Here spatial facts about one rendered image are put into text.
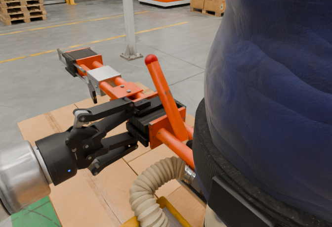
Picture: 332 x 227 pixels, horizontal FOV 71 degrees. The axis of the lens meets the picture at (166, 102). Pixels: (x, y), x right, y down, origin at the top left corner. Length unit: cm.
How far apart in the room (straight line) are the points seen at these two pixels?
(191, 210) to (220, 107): 52
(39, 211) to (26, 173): 164
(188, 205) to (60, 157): 41
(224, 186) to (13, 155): 28
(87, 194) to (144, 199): 87
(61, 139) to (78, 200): 88
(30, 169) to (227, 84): 28
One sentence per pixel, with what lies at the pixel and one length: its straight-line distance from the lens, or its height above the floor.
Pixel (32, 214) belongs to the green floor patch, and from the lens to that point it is 201.
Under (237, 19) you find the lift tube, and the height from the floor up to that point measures 147.
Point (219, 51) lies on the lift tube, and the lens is 18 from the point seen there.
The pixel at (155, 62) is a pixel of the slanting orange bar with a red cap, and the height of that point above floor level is 136.
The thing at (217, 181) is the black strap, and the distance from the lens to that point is 18.
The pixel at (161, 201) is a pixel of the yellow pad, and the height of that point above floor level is 113.
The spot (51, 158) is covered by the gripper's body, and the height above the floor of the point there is 127.
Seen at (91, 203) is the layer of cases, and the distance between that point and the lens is 122.
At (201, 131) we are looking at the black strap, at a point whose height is 137.
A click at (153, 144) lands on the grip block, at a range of 42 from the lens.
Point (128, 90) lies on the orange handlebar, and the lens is 51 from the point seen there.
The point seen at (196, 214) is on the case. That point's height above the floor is 95.
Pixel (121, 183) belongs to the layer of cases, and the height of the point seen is 54.
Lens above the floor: 151
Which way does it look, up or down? 32 degrees down
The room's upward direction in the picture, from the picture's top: straight up
